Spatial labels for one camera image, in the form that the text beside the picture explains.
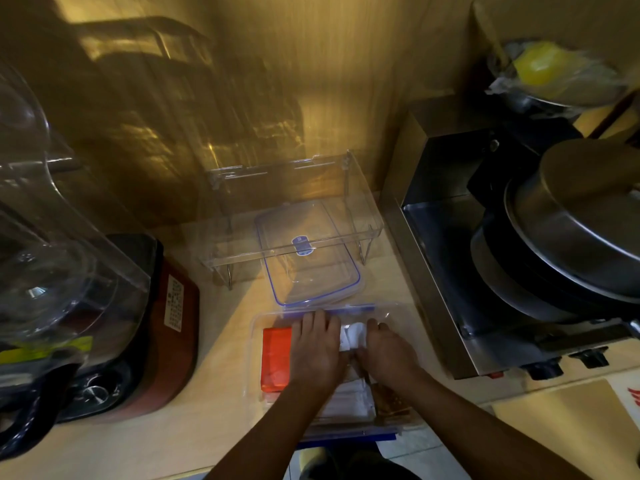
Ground white and red paper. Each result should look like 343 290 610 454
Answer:
606 379 640 421

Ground person's dark trousers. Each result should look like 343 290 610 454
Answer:
299 442 423 480

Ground person's left hand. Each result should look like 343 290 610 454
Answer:
289 310 354 396

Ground person's right hand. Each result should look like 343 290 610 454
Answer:
355 319 422 391

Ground metal bowl with plastic bag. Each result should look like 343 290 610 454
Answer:
486 39 632 118

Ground red blender base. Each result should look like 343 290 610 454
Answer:
56 234 201 424

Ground brown packet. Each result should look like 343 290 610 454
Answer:
372 382 415 425

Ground orange packet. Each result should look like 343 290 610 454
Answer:
260 327 294 393

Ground person's left forearm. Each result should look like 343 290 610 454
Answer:
205 382 335 480

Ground clear plastic storage box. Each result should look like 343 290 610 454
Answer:
246 302 420 442

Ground wooden stick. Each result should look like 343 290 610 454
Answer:
471 1 512 71

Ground stack of white paper sachets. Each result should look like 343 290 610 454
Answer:
315 367 377 426

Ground clear lid with blue rim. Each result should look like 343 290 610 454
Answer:
255 199 364 308

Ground white packet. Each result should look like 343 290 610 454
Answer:
340 322 369 352

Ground clear acrylic shelf rack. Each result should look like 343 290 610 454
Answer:
201 151 385 291

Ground person's right forearm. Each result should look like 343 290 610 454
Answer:
395 369 596 480

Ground clear blender jar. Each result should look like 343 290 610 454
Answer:
0 60 153 460

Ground stainless steel waffle machine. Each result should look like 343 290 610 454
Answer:
379 95 640 381

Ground black control knob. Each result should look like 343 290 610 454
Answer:
521 359 565 381
569 346 610 369

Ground round metal machine lid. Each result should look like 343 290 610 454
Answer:
504 139 640 306

